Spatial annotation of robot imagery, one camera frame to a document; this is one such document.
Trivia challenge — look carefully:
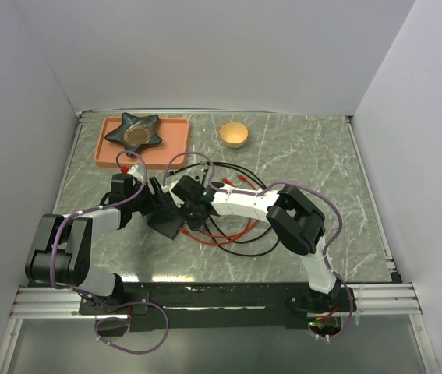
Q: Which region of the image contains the black network switch box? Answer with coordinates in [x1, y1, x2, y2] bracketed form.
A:
[147, 203, 185, 240]

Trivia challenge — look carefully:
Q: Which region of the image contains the small yellow bowl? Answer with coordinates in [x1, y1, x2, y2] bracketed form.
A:
[218, 122, 249, 149]

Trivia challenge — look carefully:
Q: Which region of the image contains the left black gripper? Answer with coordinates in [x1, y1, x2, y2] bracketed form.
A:
[128, 177, 175, 216]

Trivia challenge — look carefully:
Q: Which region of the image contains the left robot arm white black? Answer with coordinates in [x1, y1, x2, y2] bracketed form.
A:
[25, 173, 173, 313]

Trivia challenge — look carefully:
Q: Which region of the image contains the aluminium frame rail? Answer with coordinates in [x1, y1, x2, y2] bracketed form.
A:
[9, 284, 422, 320]

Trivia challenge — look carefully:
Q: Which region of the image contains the salmon rectangular tray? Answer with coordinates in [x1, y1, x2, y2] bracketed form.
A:
[94, 114, 190, 171]

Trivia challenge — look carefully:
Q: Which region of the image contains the dark star-shaped dish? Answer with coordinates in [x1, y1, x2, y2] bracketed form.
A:
[104, 112, 163, 157]

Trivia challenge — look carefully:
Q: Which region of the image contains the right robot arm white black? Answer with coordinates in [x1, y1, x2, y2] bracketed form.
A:
[169, 176, 341, 311]

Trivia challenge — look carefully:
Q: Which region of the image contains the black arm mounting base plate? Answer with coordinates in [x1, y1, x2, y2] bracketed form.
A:
[79, 282, 357, 332]

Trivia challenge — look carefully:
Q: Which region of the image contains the black ethernet cable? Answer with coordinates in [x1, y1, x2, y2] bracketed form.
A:
[165, 161, 268, 242]
[195, 161, 282, 258]

